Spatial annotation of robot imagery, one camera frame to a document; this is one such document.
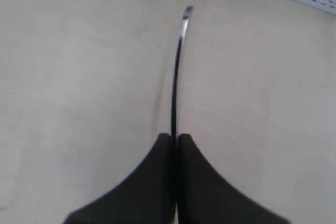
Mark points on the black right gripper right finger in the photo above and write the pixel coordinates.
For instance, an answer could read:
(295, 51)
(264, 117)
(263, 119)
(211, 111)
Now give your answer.
(204, 196)

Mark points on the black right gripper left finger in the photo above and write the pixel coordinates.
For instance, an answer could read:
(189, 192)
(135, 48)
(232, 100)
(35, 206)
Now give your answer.
(147, 195)

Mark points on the silver metal fork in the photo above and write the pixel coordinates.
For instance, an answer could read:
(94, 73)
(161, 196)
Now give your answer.
(180, 45)

